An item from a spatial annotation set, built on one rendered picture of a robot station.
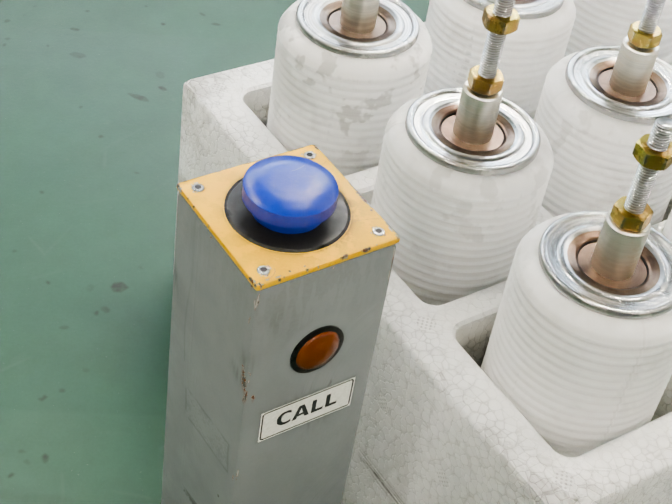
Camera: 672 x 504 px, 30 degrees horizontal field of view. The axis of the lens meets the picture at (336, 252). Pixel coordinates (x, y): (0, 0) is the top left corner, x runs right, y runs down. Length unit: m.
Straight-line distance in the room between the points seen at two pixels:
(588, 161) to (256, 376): 0.29
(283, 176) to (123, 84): 0.62
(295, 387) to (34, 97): 0.61
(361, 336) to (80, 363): 0.36
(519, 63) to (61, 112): 0.44
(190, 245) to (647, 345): 0.23
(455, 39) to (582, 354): 0.28
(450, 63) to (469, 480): 0.29
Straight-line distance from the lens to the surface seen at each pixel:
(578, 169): 0.76
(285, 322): 0.52
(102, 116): 1.10
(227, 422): 0.57
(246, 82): 0.84
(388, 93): 0.76
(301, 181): 0.52
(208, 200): 0.53
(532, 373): 0.64
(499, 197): 0.68
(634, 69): 0.76
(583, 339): 0.61
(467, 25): 0.81
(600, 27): 0.90
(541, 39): 0.82
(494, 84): 0.68
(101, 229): 0.99
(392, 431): 0.72
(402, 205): 0.69
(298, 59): 0.75
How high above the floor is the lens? 0.66
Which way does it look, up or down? 42 degrees down
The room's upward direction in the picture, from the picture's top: 10 degrees clockwise
